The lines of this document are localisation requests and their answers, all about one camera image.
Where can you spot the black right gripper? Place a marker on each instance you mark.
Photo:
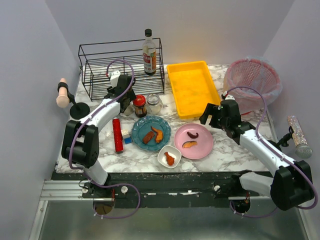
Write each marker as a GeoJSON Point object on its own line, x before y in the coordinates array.
{"type": "Point", "coordinates": [214, 114]}

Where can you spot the pink mesh waste basket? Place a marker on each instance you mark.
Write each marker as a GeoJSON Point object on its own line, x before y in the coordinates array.
{"type": "Point", "coordinates": [254, 77]}

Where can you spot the yellow plastic tray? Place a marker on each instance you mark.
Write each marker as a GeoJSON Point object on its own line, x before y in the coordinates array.
{"type": "Point", "coordinates": [192, 87]}

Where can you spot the white toy brick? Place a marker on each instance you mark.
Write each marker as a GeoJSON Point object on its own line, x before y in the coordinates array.
{"type": "Point", "coordinates": [125, 133]}

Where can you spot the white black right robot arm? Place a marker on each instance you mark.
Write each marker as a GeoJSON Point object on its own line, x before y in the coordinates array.
{"type": "Point", "coordinates": [291, 182]}

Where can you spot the grey cap salt grinder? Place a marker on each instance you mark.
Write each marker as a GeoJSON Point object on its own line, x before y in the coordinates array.
{"type": "Point", "coordinates": [129, 110]}

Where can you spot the pink round plate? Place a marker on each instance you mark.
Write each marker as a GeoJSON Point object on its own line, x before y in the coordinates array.
{"type": "Point", "coordinates": [204, 141]}

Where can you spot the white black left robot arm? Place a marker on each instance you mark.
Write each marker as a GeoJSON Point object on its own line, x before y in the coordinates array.
{"type": "Point", "coordinates": [80, 144]}

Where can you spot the small white square dish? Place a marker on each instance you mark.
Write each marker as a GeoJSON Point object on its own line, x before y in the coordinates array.
{"type": "Point", "coordinates": [174, 152]}

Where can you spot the aluminium extrusion rail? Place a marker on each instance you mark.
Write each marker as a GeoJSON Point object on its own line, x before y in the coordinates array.
{"type": "Point", "coordinates": [62, 190]}

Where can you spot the red cylindrical can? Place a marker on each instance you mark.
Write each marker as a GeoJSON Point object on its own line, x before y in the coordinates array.
{"type": "Point", "coordinates": [117, 135]}

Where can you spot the glitter microphone on stand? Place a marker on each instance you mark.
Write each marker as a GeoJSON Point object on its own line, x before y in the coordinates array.
{"type": "Point", "coordinates": [302, 149]}

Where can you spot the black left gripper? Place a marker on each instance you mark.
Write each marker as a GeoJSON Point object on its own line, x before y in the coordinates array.
{"type": "Point", "coordinates": [126, 100]}

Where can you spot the dark sauce glass bottle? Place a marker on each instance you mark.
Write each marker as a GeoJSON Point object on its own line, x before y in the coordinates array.
{"type": "Point", "coordinates": [149, 53]}

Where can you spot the fried chicken drumstick toy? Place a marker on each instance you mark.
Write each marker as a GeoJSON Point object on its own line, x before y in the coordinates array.
{"type": "Point", "coordinates": [169, 159]}

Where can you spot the salmon slice toy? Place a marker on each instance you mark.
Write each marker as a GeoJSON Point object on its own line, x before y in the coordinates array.
{"type": "Point", "coordinates": [189, 144]}

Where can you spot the red lid sauce jar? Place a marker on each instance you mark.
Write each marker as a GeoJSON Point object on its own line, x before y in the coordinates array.
{"type": "Point", "coordinates": [140, 106]}

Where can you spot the octopus tentacle toy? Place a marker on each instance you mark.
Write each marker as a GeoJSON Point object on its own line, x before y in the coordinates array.
{"type": "Point", "coordinates": [192, 136]}

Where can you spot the blue toy brick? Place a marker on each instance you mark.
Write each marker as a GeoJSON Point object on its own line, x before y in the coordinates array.
{"type": "Point", "coordinates": [127, 140]}

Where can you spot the clear glass salt jar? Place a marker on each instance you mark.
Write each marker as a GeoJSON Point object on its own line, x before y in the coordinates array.
{"type": "Point", "coordinates": [154, 104]}

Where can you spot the black mounting base rail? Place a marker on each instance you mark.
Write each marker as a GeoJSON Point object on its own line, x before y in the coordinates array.
{"type": "Point", "coordinates": [165, 190]}

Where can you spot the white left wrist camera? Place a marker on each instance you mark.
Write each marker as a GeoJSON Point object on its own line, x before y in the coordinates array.
{"type": "Point", "coordinates": [115, 76]}

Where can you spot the beige handle on black stand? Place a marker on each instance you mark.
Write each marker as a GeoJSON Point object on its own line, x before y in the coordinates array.
{"type": "Point", "coordinates": [78, 110]}

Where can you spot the teal glass plate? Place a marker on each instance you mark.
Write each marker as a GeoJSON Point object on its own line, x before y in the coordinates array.
{"type": "Point", "coordinates": [143, 126]}

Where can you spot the brown grilled meat toy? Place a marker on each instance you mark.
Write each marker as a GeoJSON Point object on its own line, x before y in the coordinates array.
{"type": "Point", "coordinates": [148, 137]}

